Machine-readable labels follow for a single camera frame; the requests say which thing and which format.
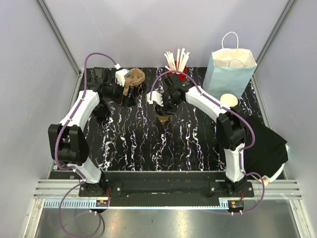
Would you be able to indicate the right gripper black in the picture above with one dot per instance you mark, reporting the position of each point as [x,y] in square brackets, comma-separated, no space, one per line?
[165,108]

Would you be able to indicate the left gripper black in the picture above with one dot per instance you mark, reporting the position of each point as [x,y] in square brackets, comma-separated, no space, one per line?
[129,99]

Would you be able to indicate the single paper cup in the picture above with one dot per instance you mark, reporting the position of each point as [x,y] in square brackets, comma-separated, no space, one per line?
[163,118]

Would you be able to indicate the light blue paper bag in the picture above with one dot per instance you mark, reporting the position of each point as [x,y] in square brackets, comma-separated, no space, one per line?
[229,70]

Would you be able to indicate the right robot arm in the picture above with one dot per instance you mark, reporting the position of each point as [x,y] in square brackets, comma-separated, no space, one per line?
[231,131]

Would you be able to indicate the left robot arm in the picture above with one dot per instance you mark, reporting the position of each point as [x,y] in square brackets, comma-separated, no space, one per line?
[68,145]

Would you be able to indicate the stack of cardboard cup carriers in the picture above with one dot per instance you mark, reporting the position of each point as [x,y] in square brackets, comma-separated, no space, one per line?
[134,78]

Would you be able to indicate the red straw cup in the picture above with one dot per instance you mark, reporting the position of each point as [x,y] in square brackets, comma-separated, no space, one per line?
[181,76]

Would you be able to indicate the stack of black lids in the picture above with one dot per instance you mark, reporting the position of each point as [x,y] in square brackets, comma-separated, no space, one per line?
[101,111]

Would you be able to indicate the white wrapped straws bundle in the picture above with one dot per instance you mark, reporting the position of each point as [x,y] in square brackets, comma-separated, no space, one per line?
[177,62]

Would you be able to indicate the stack of paper cups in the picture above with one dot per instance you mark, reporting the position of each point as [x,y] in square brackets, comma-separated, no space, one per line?
[229,100]

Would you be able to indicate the black cloth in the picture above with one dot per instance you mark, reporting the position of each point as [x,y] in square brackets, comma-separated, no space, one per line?
[268,153]

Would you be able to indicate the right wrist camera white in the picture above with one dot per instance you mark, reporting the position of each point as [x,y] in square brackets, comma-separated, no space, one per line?
[155,97]

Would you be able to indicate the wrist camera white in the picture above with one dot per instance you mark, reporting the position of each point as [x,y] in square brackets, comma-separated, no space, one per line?
[155,97]
[121,75]

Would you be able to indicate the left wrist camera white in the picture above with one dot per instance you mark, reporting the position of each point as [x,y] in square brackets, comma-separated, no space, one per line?
[121,75]

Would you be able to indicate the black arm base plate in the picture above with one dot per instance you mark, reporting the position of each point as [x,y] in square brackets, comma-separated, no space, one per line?
[165,190]

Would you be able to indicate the aluminium frame post left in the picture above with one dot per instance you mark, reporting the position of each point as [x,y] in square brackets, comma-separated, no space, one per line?
[58,35]

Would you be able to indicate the aluminium frame post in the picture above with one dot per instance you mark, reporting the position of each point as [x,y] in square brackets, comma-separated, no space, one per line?
[276,29]
[58,35]

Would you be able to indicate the aluminium rail front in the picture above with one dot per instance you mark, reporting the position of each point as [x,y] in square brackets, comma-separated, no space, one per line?
[56,194]

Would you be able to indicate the aluminium frame post right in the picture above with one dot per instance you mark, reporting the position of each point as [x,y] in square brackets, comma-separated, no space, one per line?
[276,29]

